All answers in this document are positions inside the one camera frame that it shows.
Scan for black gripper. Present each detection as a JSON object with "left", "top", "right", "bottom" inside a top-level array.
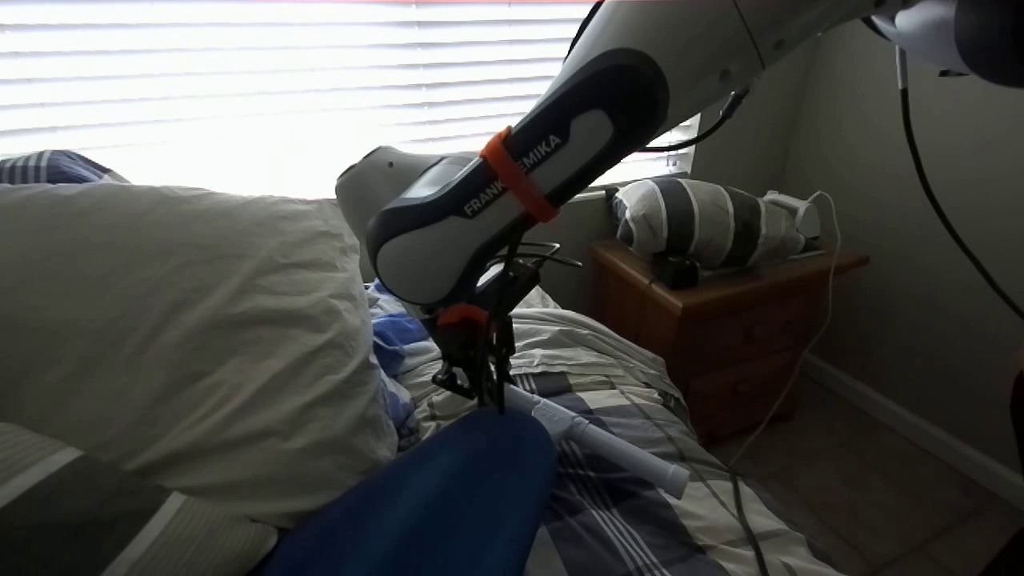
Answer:
[{"left": 430, "top": 301, "right": 523, "bottom": 417}]

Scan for blue white striped cloth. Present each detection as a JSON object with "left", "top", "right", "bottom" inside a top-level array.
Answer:
[{"left": 364, "top": 277, "right": 445, "bottom": 435}]

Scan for blue plaid blanket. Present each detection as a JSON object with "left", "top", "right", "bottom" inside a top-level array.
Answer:
[{"left": 396, "top": 365, "right": 845, "bottom": 576}]

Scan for brown wooden nightstand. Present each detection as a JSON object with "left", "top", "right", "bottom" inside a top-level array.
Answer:
[{"left": 588, "top": 238, "right": 875, "bottom": 447}]

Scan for grey white striped cushion roll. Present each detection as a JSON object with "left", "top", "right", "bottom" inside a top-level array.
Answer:
[{"left": 607, "top": 173, "right": 768, "bottom": 271}]

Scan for large beige pillow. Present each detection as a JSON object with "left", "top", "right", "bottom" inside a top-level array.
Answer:
[{"left": 0, "top": 180, "right": 401, "bottom": 529}]

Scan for white device on nightstand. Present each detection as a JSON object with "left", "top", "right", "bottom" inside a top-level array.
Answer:
[{"left": 757, "top": 187, "right": 824, "bottom": 259}]

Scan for window with white blinds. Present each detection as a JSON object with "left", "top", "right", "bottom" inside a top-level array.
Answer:
[{"left": 0, "top": 0, "right": 700, "bottom": 201}]

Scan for grey striped flat cushion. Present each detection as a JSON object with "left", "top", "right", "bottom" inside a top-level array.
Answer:
[{"left": 0, "top": 418, "right": 281, "bottom": 576}]

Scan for blue plaid pillow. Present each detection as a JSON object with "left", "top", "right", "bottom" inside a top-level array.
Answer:
[{"left": 0, "top": 148, "right": 123, "bottom": 193}]

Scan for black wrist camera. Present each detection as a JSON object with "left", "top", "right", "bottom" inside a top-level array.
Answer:
[{"left": 483, "top": 238, "right": 587, "bottom": 313}]

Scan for black cable on bed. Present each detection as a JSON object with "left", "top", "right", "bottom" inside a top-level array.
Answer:
[{"left": 627, "top": 392, "right": 773, "bottom": 576}]

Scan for white power cable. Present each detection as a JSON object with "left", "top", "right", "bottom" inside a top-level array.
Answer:
[{"left": 734, "top": 188, "right": 845, "bottom": 462}]

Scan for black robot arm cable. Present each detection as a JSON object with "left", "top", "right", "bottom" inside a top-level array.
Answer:
[{"left": 893, "top": 41, "right": 1024, "bottom": 322}]

